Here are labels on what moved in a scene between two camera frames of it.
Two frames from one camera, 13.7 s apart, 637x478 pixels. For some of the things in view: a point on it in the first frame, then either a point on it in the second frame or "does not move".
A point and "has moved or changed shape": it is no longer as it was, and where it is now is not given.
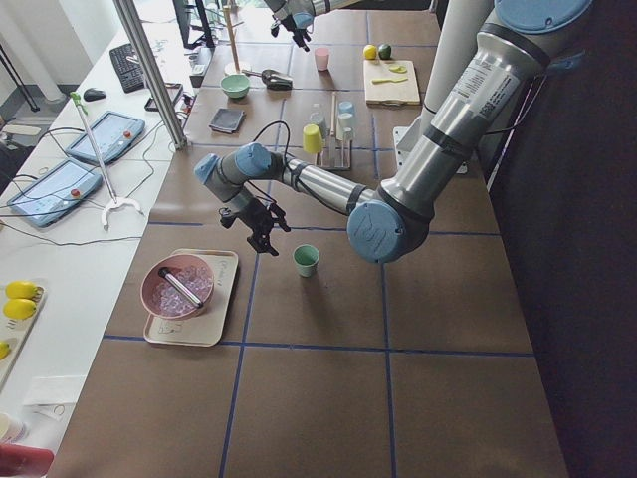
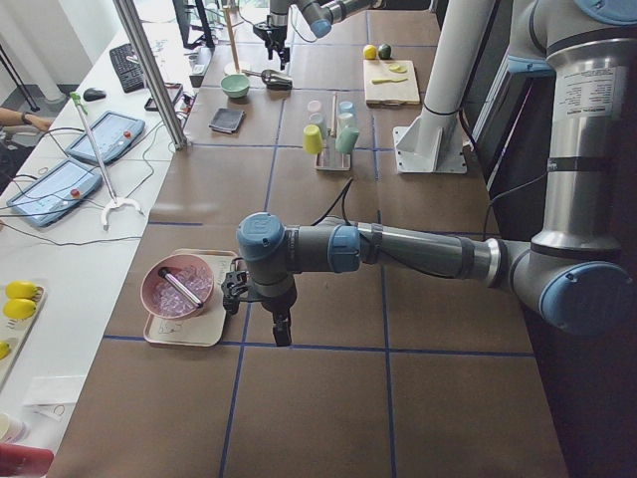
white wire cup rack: (336, 154) does not move
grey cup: (317, 118) does not move
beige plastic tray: (209, 326) does not move
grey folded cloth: (227, 119) does not move
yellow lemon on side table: (20, 290) does not move
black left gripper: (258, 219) to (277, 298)
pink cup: (322, 58) to (314, 106)
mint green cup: (306, 258) has moved or changed shape
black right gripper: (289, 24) to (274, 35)
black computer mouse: (94, 94) does not move
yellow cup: (312, 139) does not move
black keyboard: (129, 73) does not move
